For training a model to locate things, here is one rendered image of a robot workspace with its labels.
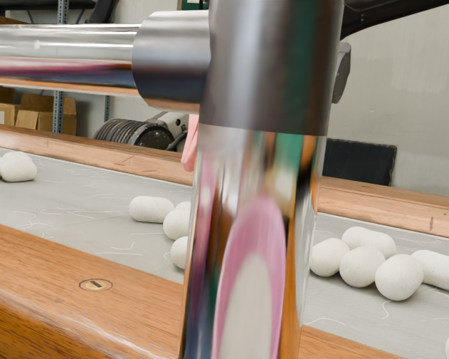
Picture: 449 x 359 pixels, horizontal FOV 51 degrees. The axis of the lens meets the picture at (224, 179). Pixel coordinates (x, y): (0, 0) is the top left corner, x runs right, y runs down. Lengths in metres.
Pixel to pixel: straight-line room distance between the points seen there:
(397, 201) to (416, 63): 1.95
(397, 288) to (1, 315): 0.19
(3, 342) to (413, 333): 0.17
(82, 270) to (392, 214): 0.34
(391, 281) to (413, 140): 2.14
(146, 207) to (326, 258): 0.15
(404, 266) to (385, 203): 0.22
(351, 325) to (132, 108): 2.90
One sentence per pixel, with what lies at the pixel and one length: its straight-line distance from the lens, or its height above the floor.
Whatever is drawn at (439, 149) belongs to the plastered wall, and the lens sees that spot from 2.38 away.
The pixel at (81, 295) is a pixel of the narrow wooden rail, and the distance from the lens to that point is 0.17.
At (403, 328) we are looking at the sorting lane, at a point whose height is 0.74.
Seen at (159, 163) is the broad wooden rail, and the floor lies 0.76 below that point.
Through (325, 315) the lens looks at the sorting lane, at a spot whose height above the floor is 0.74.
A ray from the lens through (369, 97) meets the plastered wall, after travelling 2.43.
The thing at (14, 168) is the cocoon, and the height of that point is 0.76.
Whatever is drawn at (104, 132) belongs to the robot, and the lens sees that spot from 0.96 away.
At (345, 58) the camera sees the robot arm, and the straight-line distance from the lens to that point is 0.54.
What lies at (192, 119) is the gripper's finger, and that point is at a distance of 0.47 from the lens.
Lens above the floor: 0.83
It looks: 8 degrees down
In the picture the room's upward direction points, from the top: 6 degrees clockwise
